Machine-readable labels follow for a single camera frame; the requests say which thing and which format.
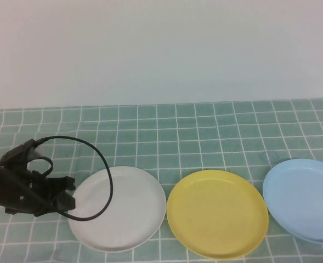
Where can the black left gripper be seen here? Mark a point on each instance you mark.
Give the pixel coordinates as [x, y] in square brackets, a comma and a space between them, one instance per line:
[40, 191]

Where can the white round plate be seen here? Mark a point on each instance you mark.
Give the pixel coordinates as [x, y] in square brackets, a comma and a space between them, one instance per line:
[133, 208]

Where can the light blue round plate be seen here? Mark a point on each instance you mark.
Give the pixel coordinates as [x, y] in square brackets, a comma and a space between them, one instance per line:
[303, 200]

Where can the green white checked tablecloth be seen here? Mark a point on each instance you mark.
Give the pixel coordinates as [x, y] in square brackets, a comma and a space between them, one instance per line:
[177, 137]

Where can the yellow round plate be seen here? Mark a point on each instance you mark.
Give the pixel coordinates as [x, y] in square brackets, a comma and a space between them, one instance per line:
[216, 216]

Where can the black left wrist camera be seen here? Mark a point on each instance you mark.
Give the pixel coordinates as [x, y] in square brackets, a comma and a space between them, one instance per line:
[16, 153]

